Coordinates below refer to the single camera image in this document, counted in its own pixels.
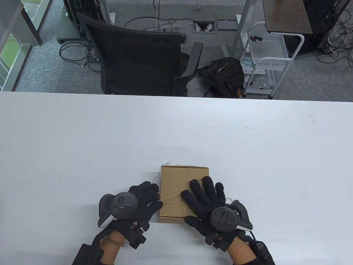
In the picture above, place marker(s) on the aluminium frame post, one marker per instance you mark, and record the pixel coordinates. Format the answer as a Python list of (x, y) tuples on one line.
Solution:
[(241, 27)]

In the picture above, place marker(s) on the person's right forearm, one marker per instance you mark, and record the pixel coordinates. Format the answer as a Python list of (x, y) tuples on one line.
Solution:
[(241, 254)]

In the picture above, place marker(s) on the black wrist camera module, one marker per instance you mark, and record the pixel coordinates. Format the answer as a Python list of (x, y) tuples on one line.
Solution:
[(136, 238)]

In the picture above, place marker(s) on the open floor socket box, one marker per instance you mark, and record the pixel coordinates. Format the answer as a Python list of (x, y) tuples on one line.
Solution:
[(204, 27)]

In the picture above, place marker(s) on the grey floor plate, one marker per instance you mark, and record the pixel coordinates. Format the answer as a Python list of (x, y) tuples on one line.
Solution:
[(226, 24)]

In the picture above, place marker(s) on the grey and white hand controller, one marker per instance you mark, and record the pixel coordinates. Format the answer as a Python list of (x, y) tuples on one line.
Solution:
[(226, 218), (121, 208)]

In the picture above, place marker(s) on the black backpack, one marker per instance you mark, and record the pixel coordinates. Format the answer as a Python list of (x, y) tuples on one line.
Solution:
[(223, 74)]

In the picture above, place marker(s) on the black wrist-worn sensor box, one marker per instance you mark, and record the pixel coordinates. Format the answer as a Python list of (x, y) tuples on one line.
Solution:
[(87, 255), (264, 252)]

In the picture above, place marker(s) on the brown wooden side desk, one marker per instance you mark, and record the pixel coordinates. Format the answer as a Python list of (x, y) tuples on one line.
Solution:
[(286, 16)]

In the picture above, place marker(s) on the person's left forearm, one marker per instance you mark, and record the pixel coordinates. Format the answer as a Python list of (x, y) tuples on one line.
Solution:
[(110, 252)]

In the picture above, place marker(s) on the brown cardboard box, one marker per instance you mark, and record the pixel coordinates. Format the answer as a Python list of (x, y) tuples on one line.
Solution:
[(173, 185)]

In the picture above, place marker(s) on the person's left hand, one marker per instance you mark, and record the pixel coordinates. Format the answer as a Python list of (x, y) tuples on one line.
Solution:
[(146, 201)]

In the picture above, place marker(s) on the grey metal base plate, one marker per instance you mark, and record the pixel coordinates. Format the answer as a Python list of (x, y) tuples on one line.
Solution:
[(67, 30)]

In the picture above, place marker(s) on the black mesh office chair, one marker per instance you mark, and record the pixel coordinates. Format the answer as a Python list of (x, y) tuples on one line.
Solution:
[(138, 60)]

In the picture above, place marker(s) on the black equipment rack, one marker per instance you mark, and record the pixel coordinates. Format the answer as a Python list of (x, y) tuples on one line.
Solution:
[(320, 22), (82, 8)]

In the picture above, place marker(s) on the person's right hand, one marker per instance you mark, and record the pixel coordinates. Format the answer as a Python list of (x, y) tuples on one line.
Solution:
[(206, 201)]

